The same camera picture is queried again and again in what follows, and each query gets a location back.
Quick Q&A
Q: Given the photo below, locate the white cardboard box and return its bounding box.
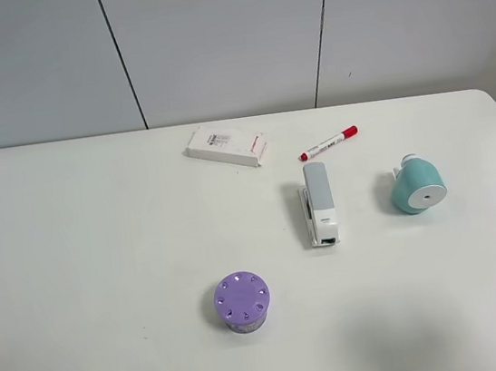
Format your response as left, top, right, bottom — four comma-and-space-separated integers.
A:
185, 125, 268, 168

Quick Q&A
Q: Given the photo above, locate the teal pencil sharpener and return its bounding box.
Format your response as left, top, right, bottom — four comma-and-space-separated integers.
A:
390, 154, 447, 215

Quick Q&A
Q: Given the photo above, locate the red white marker pen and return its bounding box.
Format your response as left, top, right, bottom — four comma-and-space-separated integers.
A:
299, 126, 358, 161

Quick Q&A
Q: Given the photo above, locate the purple round jar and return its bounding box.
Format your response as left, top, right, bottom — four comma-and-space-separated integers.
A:
213, 271, 271, 334

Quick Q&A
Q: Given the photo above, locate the grey white stapler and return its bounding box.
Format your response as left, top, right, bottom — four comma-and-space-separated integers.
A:
298, 162, 340, 248

